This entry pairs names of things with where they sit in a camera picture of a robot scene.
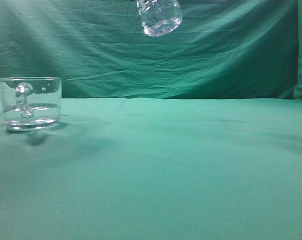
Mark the clear plastic water bottle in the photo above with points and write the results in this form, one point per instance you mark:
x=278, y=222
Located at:
x=159, y=17

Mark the green table cloth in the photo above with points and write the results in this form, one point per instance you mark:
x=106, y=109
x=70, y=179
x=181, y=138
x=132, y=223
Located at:
x=156, y=169

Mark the green backdrop cloth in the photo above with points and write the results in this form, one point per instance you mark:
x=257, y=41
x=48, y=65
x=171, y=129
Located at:
x=222, y=50

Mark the clear glass mug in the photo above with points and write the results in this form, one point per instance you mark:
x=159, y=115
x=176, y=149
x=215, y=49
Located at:
x=31, y=103

